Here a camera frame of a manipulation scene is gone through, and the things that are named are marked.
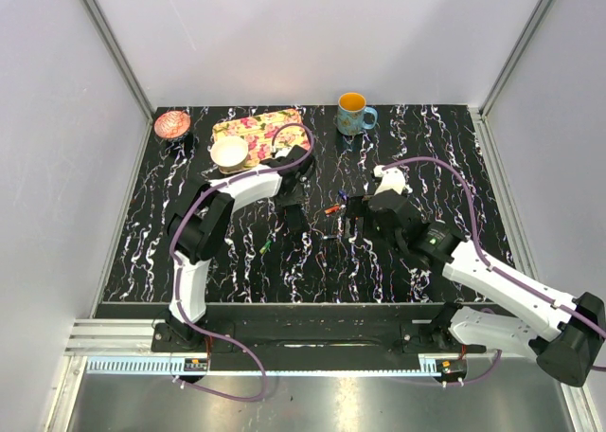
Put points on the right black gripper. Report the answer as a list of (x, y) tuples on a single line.
[(357, 207)]

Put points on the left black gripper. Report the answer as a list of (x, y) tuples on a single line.
[(296, 199)]

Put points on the black remote control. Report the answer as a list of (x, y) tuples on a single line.
[(297, 214)]

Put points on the green battery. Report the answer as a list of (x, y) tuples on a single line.
[(265, 248)]

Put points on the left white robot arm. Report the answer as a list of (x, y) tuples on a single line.
[(198, 219)]

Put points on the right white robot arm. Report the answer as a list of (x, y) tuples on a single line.
[(561, 333)]

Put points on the cream white bowl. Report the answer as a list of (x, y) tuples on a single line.
[(229, 153)]

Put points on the floral rectangular tray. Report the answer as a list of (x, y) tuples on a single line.
[(258, 131)]

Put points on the blue mug orange inside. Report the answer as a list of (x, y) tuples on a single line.
[(354, 117)]

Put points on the red patterned bowl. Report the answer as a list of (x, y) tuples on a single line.
[(172, 125)]

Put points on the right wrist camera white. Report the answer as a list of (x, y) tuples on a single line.
[(390, 179)]

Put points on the aluminium frame rail front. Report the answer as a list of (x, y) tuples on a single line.
[(124, 346)]

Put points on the left aluminium frame post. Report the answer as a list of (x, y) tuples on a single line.
[(110, 41)]

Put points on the aluminium frame post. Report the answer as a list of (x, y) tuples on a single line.
[(530, 29), (110, 41)]

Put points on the right aluminium frame post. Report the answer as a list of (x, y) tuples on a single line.
[(530, 29)]

